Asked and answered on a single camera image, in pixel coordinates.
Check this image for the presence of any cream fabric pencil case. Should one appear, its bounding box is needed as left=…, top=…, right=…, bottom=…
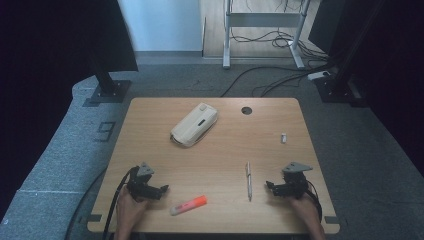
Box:
left=169, top=102, right=219, bottom=148

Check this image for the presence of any white power strip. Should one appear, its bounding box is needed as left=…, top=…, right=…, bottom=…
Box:
left=307, top=70, right=332, bottom=82

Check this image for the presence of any person's right hand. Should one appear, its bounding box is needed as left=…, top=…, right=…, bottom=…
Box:
left=289, top=194, right=323, bottom=232

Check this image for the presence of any tangle of black floor cables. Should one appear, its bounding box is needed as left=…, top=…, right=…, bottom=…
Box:
left=230, top=0, right=330, bottom=63

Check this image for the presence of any person's left hand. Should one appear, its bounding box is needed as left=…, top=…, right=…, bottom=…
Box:
left=115, top=186, right=150, bottom=234

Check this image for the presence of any white metal desk frame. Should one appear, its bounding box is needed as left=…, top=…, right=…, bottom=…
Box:
left=222, top=0, right=313, bottom=70

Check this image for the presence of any black stand with base plate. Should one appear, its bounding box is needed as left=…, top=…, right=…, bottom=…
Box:
left=83, top=49, right=133, bottom=104
left=313, top=0, right=371, bottom=108

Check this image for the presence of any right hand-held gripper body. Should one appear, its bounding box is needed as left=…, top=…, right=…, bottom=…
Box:
left=281, top=162, right=314, bottom=200

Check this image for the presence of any orange highlighter pen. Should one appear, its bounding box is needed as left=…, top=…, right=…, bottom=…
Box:
left=169, top=195, right=208, bottom=217

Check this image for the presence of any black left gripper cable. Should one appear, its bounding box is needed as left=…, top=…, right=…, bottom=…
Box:
left=101, top=165, right=139, bottom=240

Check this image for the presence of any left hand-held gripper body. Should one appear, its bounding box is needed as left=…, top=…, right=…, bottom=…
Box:
left=126, top=162, right=158, bottom=203

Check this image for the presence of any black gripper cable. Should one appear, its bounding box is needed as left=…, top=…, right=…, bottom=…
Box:
left=306, top=179, right=324, bottom=223
left=101, top=165, right=139, bottom=240

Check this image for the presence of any long black floor cable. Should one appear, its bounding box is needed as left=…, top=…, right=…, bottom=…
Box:
left=219, top=64, right=334, bottom=98

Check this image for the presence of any silver ballpoint pen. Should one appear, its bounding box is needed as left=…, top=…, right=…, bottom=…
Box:
left=245, top=161, right=253, bottom=203

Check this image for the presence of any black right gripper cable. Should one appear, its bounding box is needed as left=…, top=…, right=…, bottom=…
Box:
left=306, top=179, right=324, bottom=223

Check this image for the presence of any black curtain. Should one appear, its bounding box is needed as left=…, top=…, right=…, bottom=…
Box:
left=308, top=0, right=424, bottom=176
left=0, top=0, right=139, bottom=214

